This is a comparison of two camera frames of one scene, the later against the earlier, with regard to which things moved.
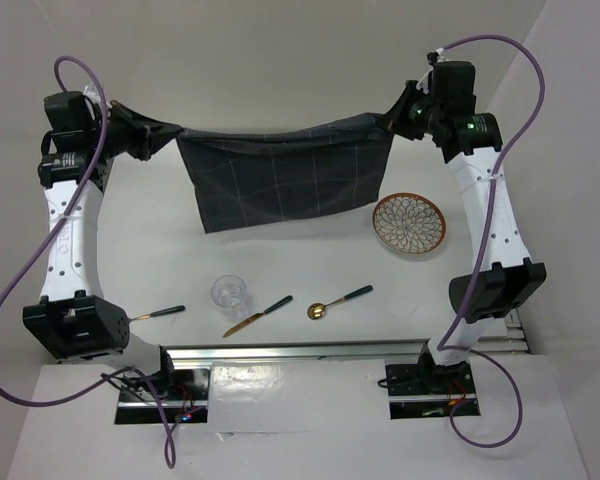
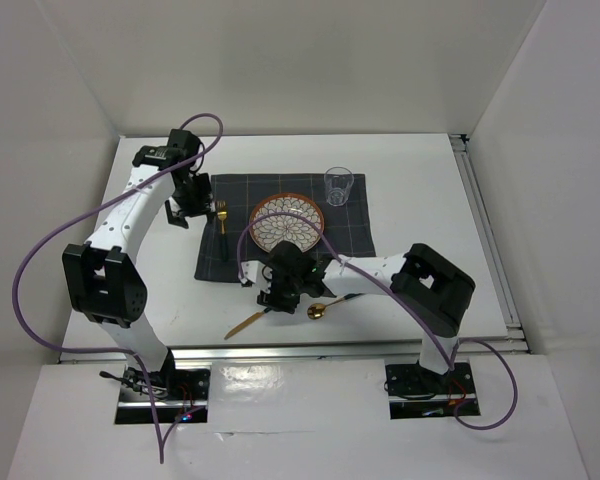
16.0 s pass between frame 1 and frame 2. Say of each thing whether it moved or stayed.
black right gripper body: moved
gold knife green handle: stayed
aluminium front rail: stayed
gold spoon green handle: stayed
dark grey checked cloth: moved
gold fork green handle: moved
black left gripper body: moved
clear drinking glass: moved
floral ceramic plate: moved
